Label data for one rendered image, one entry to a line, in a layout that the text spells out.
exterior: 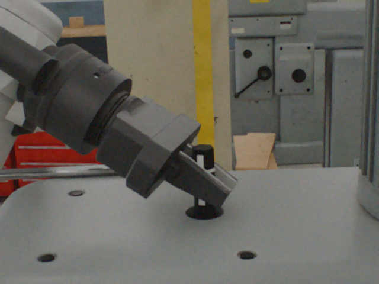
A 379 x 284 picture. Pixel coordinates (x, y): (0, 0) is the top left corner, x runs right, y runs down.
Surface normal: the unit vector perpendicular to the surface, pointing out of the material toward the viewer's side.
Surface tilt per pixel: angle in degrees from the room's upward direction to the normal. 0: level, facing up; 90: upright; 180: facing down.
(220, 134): 90
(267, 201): 0
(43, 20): 95
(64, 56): 40
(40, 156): 90
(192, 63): 90
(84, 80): 49
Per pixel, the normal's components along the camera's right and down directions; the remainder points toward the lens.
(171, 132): 0.44, -0.80
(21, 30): -0.06, -0.12
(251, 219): -0.04, -0.95
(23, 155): -0.15, 0.30
